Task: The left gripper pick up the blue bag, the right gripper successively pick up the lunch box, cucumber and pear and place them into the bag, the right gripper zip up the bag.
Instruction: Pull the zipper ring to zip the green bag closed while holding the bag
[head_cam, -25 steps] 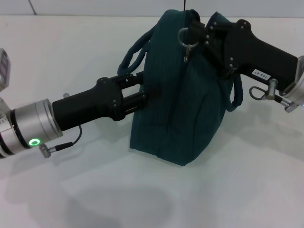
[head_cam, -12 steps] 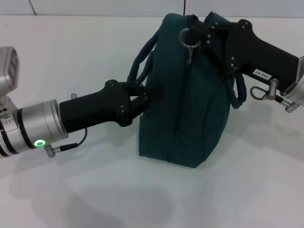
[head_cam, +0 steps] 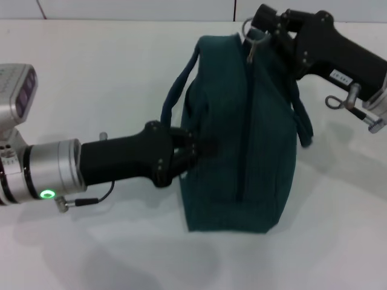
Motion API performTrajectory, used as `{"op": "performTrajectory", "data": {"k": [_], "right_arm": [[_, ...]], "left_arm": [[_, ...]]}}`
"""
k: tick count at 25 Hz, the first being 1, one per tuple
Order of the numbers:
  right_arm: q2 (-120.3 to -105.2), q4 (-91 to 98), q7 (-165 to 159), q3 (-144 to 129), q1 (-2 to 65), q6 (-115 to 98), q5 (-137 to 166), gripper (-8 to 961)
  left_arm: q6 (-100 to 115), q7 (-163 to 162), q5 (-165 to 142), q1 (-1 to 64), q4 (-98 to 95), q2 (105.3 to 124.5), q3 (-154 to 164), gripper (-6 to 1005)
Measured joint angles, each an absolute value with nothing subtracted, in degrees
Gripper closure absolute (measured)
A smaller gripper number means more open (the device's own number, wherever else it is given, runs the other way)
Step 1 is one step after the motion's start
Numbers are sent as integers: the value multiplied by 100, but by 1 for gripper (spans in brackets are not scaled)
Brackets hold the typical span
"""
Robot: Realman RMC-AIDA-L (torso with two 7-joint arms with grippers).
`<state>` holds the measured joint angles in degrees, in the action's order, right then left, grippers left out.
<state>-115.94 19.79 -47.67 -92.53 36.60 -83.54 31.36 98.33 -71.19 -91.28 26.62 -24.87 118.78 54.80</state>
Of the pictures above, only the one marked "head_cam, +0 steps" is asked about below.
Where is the white zipper pull ring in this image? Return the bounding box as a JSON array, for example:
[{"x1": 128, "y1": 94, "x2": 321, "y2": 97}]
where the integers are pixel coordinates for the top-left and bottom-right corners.
[{"x1": 241, "y1": 14, "x2": 272, "y2": 64}]

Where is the arm cable with plug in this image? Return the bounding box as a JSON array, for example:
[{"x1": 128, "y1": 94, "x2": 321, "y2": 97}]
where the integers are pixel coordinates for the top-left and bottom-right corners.
[
  {"x1": 325, "y1": 83, "x2": 385, "y2": 132},
  {"x1": 54, "y1": 181, "x2": 115, "y2": 214}
]

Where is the right arm cable with plug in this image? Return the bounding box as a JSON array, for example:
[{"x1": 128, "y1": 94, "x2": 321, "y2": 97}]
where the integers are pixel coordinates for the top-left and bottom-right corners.
[{"x1": 325, "y1": 83, "x2": 385, "y2": 132}]

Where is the teal insulated lunch bag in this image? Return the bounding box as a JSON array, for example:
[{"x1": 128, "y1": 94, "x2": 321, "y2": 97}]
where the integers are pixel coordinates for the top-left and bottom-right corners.
[{"x1": 160, "y1": 28, "x2": 315, "y2": 235}]

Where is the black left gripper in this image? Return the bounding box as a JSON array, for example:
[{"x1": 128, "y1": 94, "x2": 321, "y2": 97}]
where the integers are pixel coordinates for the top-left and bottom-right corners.
[{"x1": 80, "y1": 121, "x2": 220, "y2": 189}]

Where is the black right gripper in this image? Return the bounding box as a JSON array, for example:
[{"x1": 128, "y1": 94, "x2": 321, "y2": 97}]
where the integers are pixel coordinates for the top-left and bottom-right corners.
[{"x1": 252, "y1": 3, "x2": 387, "y2": 102}]

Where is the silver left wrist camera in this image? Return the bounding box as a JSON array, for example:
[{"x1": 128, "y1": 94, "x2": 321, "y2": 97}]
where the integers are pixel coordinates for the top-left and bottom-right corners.
[{"x1": 0, "y1": 63, "x2": 39, "y2": 134}]

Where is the left arm cable with plug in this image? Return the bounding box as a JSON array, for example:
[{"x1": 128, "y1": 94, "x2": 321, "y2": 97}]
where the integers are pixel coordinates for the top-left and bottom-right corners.
[{"x1": 54, "y1": 181, "x2": 115, "y2": 214}]

